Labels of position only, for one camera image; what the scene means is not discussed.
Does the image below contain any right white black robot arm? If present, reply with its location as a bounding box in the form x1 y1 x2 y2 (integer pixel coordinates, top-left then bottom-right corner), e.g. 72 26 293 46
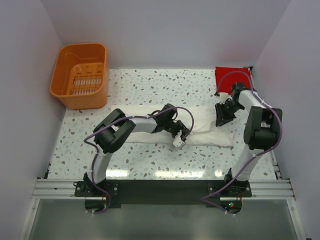
215 82 283 197

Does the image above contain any white t shirt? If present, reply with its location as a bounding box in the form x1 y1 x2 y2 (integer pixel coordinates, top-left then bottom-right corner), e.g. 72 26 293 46
110 105 234 147

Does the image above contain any orange plastic basket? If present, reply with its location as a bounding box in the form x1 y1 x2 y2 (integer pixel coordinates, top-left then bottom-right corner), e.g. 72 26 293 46
49 43 109 110

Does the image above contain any red folded t shirt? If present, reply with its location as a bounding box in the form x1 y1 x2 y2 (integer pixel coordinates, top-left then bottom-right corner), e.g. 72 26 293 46
214 66 251 95

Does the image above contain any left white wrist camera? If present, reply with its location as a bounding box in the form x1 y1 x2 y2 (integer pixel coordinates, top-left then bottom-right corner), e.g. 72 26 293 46
172 136 186 150

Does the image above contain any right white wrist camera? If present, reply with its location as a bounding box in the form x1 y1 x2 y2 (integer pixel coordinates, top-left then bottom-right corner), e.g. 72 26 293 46
214 92 229 103

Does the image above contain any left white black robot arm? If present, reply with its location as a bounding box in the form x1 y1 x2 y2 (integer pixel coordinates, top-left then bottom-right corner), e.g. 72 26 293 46
83 103 195 196

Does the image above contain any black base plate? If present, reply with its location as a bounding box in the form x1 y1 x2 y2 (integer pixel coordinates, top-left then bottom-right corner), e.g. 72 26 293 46
73 179 252 213

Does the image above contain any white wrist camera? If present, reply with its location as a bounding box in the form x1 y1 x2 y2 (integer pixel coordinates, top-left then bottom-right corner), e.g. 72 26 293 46
172 136 186 150
214 92 229 103

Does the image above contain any aluminium rail frame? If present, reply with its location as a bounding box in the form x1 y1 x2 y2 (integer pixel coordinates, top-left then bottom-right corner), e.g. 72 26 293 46
20 169 307 240

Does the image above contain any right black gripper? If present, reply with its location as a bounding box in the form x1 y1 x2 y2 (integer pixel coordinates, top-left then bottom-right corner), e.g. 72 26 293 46
215 101 244 127

